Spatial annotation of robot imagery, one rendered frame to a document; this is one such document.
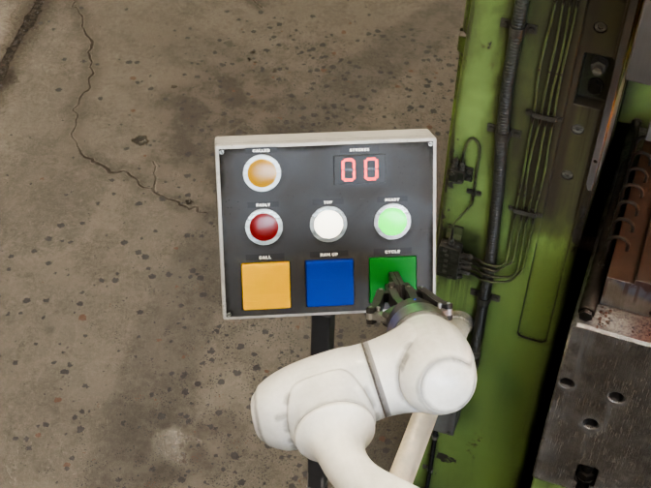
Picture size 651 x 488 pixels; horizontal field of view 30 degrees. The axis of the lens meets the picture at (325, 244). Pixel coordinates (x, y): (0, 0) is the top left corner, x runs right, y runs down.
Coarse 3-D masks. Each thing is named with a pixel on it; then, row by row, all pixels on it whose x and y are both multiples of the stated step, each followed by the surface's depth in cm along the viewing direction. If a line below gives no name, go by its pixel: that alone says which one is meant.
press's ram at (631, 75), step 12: (648, 0) 161; (648, 12) 162; (648, 24) 163; (636, 36) 165; (648, 36) 165; (636, 48) 167; (648, 48) 166; (636, 60) 168; (648, 60) 167; (636, 72) 169; (648, 72) 168; (648, 84) 170
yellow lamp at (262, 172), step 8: (264, 160) 185; (248, 168) 185; (256, 168) 185; (264, 168) 185; (272, 168) 185; (248, 176) 185; (256, 176) 185; (264, 176) 185; (272, 176) 185; (256, 184) 185; (264, 184) 186
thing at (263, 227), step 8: (256, 216) 187; (264, 216) 187; (272, 216) 187; (256, 224) 187; (264, 224) 187; (272, 224) 187; (256, 232) 187; (264, 232) 188; (272, 232) 188; (264, 240) 188
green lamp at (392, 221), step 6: (390, 210) 188; (396, 210) 188; (384, 216) 189; (390, 216) 189; (396, 216) 189; (402, 216) 189; (384, 222) 189; (390, 222) 189; (396, 222) 189; (402, 222) 189; (384, 228) 189; (390, 228) 189; (396, 228) 189; (402, 228) 189; (390, 234) 190
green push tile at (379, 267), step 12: (372, 264) 190; (384, 264) 191; (396, 264) 191; (408, 264) 191; (372, 276) 191; (384, 276) 191; (408, 276) 192; (372, 288) 192; (384, 288) 192; (372, 300) 192
